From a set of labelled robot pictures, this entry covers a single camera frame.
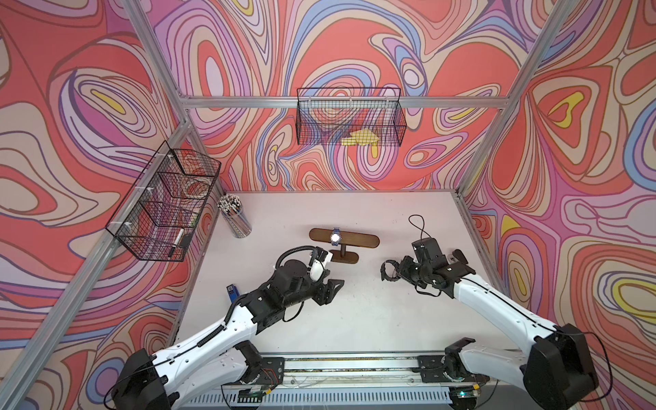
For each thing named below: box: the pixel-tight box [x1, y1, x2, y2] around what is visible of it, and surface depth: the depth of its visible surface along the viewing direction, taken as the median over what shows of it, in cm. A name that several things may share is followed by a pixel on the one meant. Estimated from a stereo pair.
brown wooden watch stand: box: [309, 228, 381, 264], surface depth 88 cm
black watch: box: [380, 259, 401, 282], surface depth 85 cm
